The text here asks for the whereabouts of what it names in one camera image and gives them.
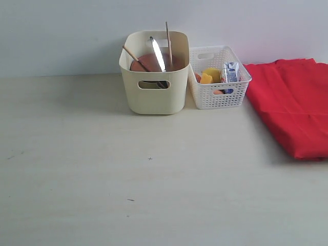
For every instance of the white lattice plastic basket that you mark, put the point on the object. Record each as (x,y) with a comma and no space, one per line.
(202,58)

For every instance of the cream plastic bin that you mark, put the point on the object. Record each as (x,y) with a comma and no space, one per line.
(155,101)

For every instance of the orange fried nugget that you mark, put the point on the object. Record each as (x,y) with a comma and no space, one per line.
(198,77)

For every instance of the wooden chopstick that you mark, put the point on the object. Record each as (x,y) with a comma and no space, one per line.
(161,84)
(169,46)

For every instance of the blue white milk carton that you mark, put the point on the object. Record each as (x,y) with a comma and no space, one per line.
(230,72)

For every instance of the silver table knife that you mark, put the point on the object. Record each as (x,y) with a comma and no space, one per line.
(158,54)

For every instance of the red scalloped cloth mat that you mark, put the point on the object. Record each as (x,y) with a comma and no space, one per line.
(290,97)

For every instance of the yellow cheese wedge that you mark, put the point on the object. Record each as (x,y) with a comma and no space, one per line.
(206,79)

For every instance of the yellow lemon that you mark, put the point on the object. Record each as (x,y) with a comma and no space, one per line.
(214,73)

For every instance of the brown wooden plate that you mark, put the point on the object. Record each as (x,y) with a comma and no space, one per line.
(151,62)

